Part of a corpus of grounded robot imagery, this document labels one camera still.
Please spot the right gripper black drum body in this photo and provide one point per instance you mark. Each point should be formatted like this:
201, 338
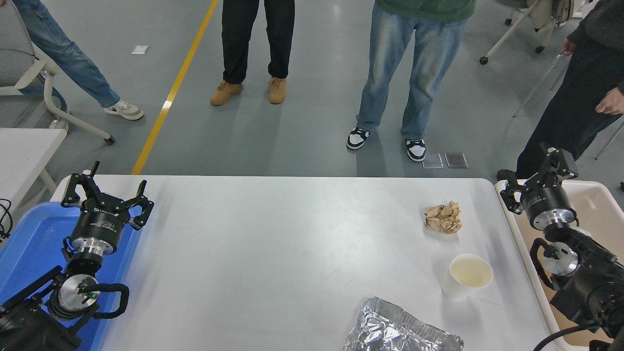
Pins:
546, 197

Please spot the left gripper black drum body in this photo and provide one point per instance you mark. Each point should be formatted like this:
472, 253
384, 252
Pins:
100, 224

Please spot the tan paper ball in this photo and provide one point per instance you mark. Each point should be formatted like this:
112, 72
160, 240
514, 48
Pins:
443, 218

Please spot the white paper cup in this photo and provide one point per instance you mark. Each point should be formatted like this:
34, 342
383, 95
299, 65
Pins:
468, 275

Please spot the silver foil tray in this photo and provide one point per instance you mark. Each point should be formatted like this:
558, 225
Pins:
390, 331

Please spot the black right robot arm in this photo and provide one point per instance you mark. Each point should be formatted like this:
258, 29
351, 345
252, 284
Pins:
594, 287

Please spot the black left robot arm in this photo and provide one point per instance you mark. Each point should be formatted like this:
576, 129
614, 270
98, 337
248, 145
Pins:
73, 292

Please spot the person's left hand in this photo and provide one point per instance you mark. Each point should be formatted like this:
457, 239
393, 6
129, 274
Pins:
613, 103

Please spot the person's right hand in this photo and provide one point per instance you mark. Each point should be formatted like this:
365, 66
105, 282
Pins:
568, 48

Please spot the large pale plastic bin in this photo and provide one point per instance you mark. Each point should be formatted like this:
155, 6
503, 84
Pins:
594, 204

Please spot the white side table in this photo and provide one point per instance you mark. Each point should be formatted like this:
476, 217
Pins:
24, 151

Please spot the person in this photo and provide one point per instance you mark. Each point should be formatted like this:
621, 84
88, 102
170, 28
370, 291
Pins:
390, 63
580, 107
68, 53
239, 44

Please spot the blue plastic tray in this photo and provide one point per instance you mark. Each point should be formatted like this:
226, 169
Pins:
34, 239

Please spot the square metal floor plate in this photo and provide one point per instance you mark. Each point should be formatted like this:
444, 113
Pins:
433, 161
456, 160

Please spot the thin metal rod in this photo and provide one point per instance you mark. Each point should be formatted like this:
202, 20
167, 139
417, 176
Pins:
536, 87

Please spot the grey office chair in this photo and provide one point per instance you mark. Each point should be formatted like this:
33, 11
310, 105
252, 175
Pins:
12, 58

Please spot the white-legged wheeled chair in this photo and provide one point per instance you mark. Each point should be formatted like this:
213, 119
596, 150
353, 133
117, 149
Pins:
509, 33

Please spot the white paper scrap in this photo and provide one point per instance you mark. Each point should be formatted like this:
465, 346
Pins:
140, 49

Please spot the beige jacket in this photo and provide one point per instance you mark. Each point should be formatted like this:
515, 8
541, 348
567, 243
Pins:
546, 12

